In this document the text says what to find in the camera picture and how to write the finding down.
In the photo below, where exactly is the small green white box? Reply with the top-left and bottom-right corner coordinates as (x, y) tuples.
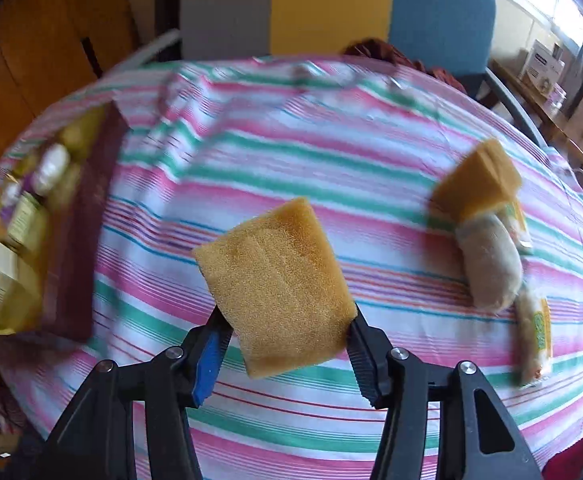
(7, 192), (41, 245)

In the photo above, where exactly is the white appliance carton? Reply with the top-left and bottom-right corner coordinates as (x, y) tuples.
(520, 40), (565, 98)

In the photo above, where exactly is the green white candy bag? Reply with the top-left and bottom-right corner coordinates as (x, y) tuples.
(515, 283), (553, 388)

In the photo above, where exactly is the large yellow sponge block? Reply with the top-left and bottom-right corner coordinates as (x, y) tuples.
(192, 197), (357, 378)

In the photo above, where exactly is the wooden wardrobe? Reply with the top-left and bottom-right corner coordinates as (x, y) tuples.
(0, 0), (139, 158)

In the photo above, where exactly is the striped bed cover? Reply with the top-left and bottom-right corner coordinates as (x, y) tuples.
(0, 58), (583, 464)

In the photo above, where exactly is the white plastic ball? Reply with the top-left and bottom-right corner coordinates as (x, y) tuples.
(31, 143), (70, 196)

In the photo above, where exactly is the beige cloth roll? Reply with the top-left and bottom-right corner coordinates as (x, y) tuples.
(455, 212), (523, 313)

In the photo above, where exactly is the dark red cloth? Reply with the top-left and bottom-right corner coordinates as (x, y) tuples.
(341, 38), (467, 94)

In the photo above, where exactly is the grey yellow blue chair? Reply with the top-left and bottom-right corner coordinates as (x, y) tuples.
(115, 0), (545, 146)

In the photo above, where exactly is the small green snack bag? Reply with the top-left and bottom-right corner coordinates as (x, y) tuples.
(497, 200), (533, 255)

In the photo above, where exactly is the wooden desk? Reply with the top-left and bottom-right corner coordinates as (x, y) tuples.
(489, 60), (583, 168)

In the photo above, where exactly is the gold tin tray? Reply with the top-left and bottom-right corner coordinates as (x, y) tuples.
(0, 102), (128, 342)

